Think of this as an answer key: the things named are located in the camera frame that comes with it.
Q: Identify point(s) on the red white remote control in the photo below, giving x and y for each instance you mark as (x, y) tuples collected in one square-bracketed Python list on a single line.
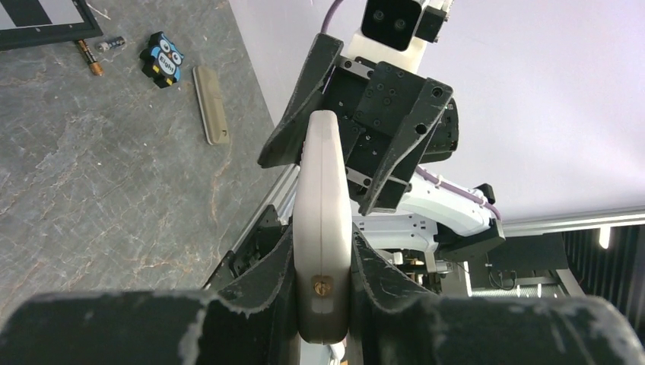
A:
[(322, 234)]

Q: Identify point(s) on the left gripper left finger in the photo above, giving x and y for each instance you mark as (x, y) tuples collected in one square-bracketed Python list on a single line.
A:
[(252, 319)]

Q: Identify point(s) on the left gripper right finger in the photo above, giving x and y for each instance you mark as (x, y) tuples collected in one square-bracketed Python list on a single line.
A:
[(388, 321)]

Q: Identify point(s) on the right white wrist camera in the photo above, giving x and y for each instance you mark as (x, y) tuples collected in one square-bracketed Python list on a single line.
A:
[(398, 32)]

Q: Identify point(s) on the black white chessboard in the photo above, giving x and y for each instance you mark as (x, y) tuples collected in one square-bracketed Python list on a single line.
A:
[(27, 23)]

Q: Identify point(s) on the blue owl toy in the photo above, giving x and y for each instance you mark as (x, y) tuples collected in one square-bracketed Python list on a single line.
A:
[(161, 60)]

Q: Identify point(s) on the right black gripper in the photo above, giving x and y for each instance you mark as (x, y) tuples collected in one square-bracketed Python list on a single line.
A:
[(390, 121)]

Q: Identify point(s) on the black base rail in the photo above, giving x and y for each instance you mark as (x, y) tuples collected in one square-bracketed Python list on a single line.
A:
[(259, 240)]

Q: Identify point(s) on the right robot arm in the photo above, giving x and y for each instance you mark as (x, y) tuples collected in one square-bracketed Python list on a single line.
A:
[(468, 223)]

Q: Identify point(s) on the beige remote control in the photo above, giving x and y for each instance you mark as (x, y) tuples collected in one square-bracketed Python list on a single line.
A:
[(211, 105)]

